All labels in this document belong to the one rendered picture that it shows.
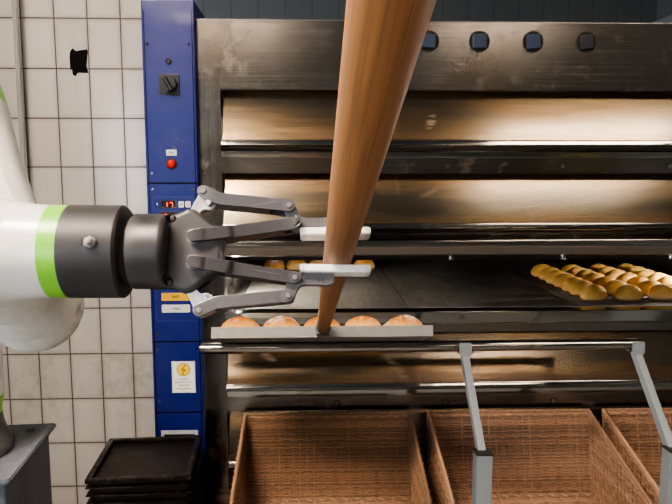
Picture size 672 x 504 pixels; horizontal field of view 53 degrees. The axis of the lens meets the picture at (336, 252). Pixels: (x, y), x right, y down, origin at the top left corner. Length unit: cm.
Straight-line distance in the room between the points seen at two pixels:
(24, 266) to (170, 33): 158
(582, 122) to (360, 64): 207
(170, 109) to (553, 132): 120
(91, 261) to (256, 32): 160
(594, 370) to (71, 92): 190
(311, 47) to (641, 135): 109
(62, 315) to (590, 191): 185
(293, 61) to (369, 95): 189
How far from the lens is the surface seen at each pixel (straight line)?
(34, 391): 242
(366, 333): 167
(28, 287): 69
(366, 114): 29
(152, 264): 65
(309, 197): 215
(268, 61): 217
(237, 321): 169
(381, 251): 201
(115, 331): 229
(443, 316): 223
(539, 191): 228
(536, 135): 224
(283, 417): 225
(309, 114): 215
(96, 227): 66
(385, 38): 24
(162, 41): 219
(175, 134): 215
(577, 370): 239
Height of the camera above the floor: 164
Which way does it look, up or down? 7 degrees down
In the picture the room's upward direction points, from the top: straight up
